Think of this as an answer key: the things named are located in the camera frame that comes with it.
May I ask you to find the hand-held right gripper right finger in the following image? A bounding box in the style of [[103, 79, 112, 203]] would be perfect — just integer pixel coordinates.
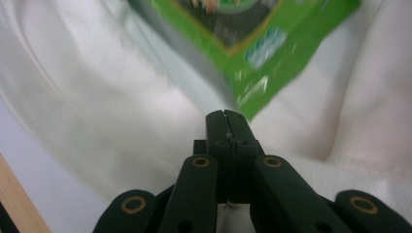
[[223, 109, 265, 204]]

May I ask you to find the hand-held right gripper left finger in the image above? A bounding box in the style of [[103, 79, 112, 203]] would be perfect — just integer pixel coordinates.
[[205, 110, 234, 204]]

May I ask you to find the green snack packet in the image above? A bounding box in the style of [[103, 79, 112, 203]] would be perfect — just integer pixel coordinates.
[[127, 0, 362, 121]]

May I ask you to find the white green orange tote bag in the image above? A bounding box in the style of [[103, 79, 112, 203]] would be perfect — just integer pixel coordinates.
[[0, 0, 412, 225]]

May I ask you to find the white table mat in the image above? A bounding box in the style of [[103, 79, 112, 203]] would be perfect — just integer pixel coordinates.
[[0, 96, 109, 233]]

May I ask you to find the wooden table board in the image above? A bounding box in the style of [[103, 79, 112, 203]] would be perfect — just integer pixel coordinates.
[[0, 153, 52, 233]]

